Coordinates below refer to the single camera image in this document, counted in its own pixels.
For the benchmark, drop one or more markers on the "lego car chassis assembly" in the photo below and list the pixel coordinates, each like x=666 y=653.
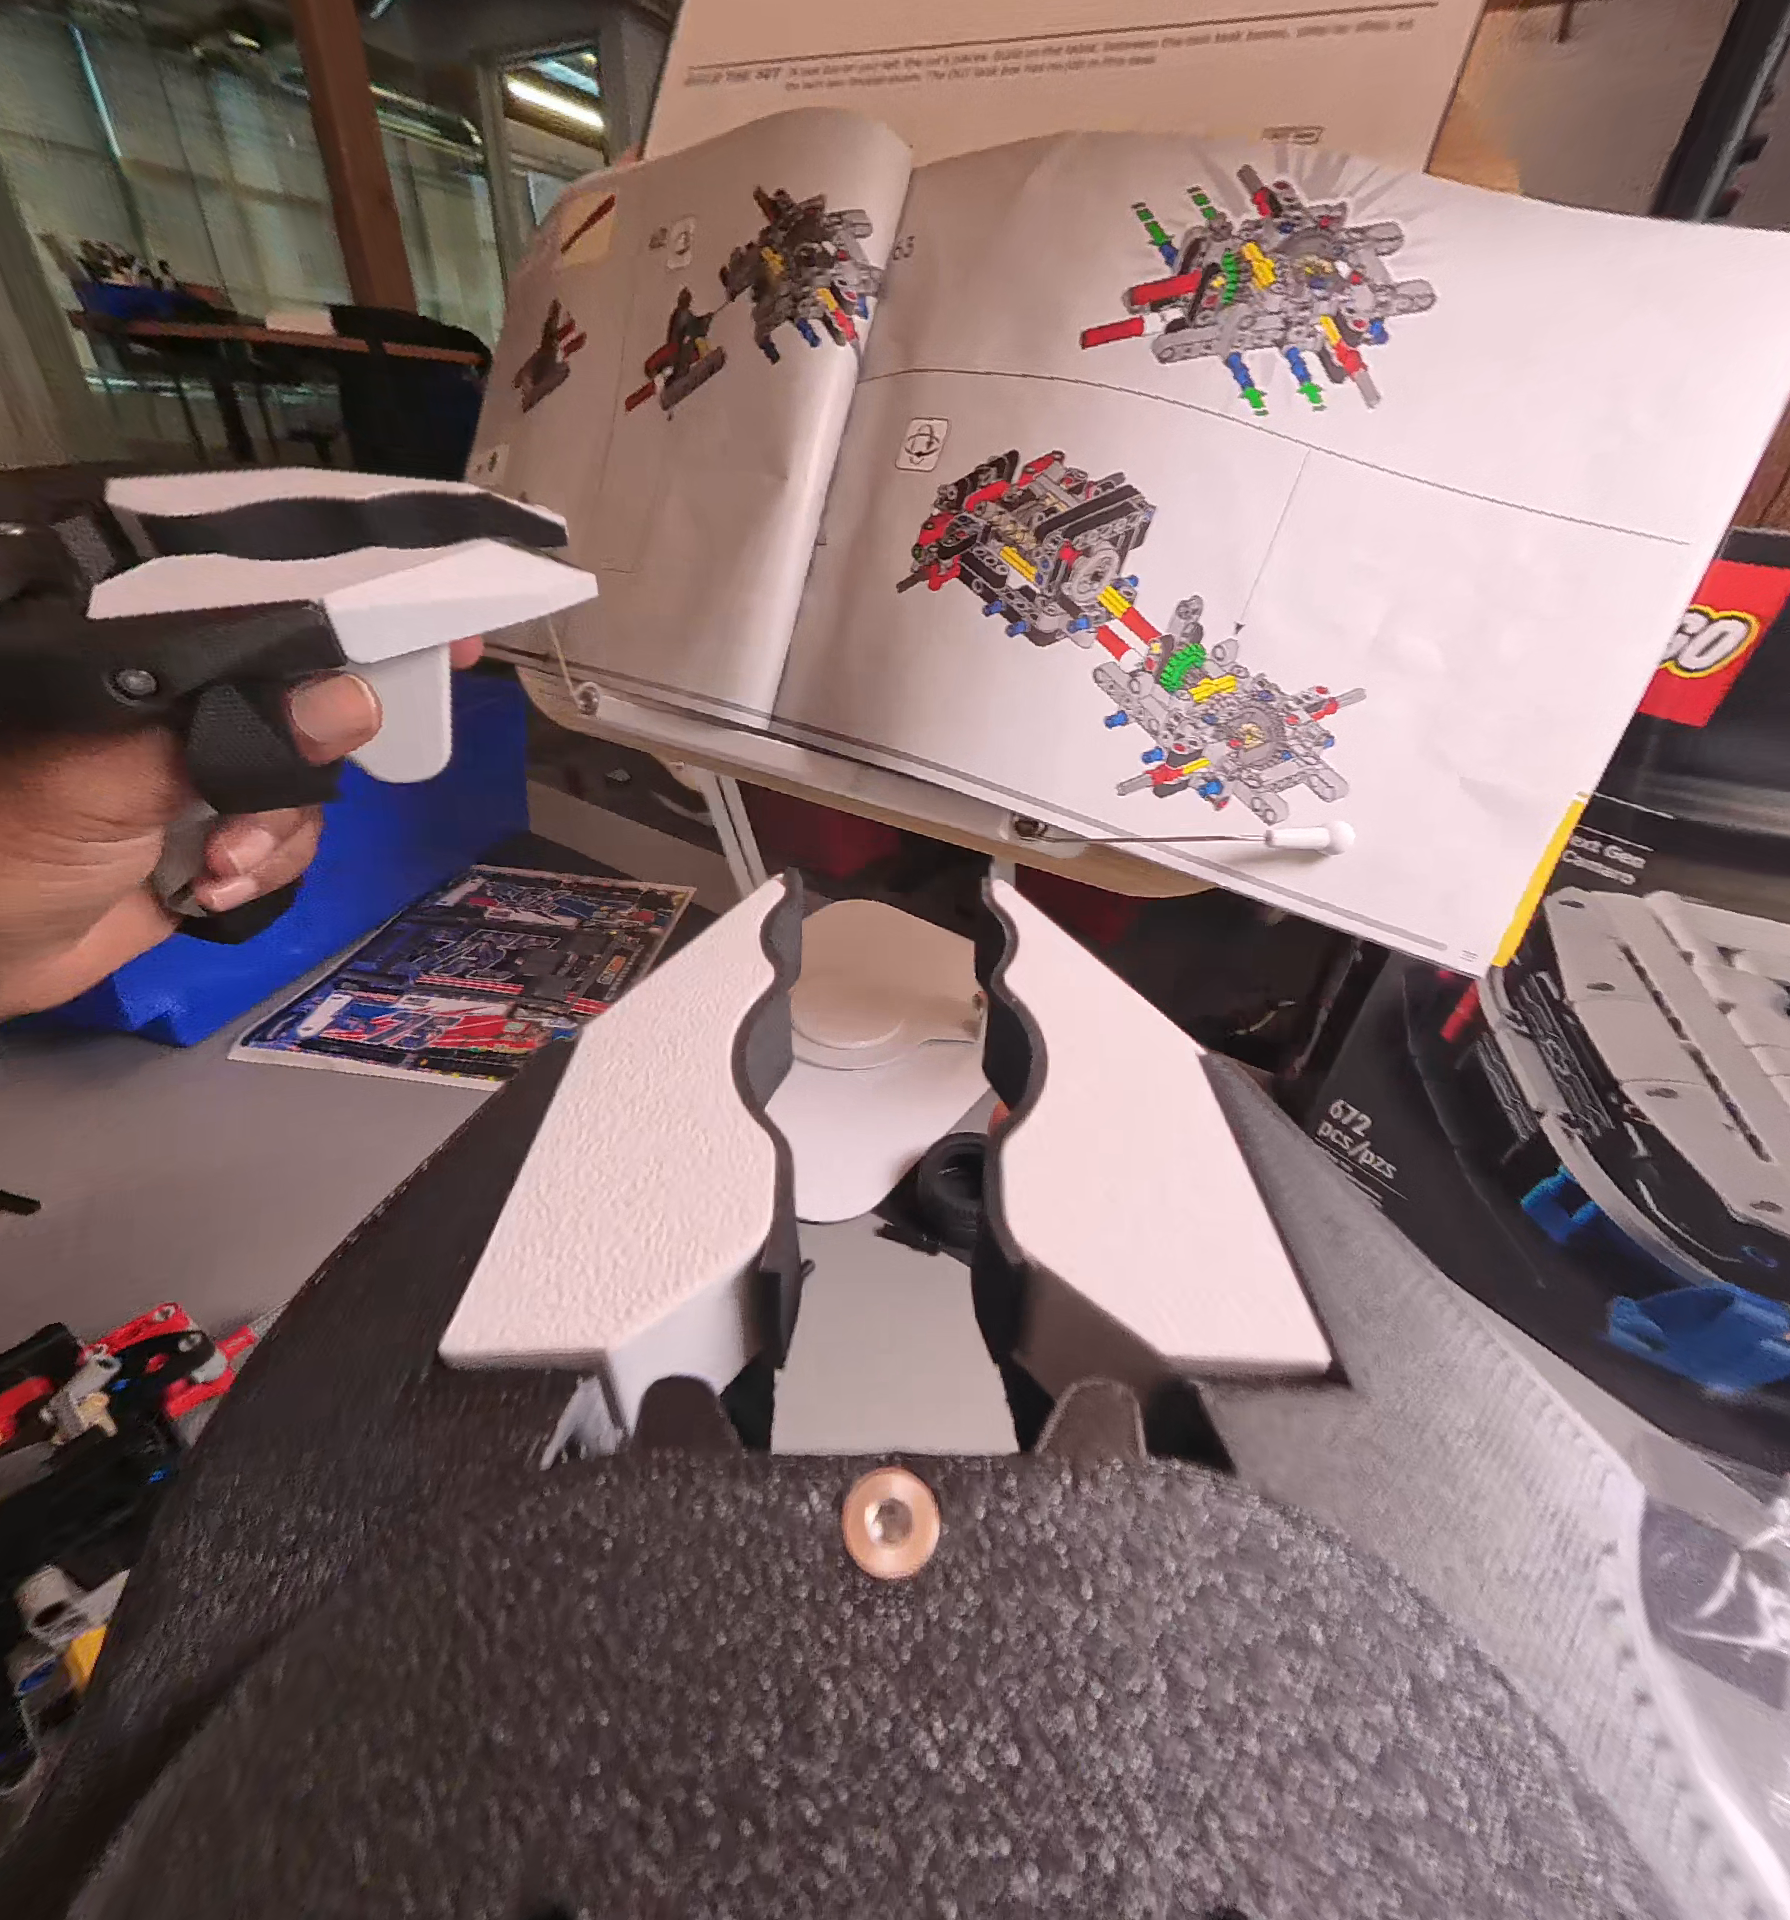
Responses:
x=22 y=1442

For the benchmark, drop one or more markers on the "black rubber lego tire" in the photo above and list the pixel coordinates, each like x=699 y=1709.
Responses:
x=961 y=1162

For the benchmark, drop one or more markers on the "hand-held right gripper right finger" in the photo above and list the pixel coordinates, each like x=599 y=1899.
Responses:
x=1151 y=1203

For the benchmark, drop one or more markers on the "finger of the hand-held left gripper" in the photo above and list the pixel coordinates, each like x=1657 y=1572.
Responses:
x=232 y=485
x=428 y=600

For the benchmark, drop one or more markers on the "black light stand pole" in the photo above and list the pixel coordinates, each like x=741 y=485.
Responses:
x=1728 y=108

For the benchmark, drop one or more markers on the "blue plastic bin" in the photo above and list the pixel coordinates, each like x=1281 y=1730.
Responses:
x=428 y=838

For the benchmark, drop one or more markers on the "person's left hand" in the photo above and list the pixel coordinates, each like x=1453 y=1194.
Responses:
x=42 y=857

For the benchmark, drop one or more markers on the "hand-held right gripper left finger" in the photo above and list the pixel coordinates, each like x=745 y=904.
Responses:
x=639 y=1182

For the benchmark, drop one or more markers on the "empty clear plastic bag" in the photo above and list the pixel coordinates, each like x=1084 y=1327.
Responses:
x=1767 y=1682

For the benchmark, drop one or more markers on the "white task instruction card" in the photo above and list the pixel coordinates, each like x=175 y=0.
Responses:
x=1138 y=108

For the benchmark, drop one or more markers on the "lego instruction booklet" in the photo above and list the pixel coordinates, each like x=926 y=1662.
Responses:
x=1433 y=493

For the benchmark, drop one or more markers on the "colourful sticker sheet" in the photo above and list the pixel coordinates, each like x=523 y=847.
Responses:
x=462 y=975

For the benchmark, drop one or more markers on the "black lego set box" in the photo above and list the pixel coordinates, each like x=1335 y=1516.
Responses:
x=1433 y=1140

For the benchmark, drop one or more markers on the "white book stand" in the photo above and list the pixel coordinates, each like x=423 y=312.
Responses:
x=881 y=1007

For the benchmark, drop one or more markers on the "wooden support post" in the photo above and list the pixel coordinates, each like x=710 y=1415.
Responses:
x=346 y=149

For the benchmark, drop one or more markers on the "background work table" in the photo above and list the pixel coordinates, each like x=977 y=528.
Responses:
x=232 y=338

